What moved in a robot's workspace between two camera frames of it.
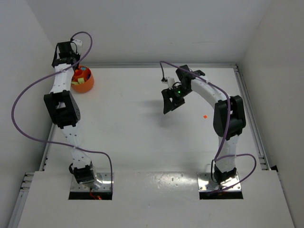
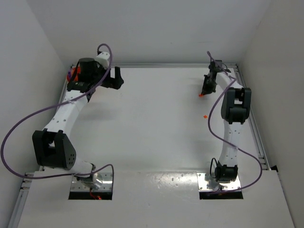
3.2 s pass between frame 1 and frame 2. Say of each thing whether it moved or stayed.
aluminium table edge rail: stayed
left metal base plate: stayed
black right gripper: moved
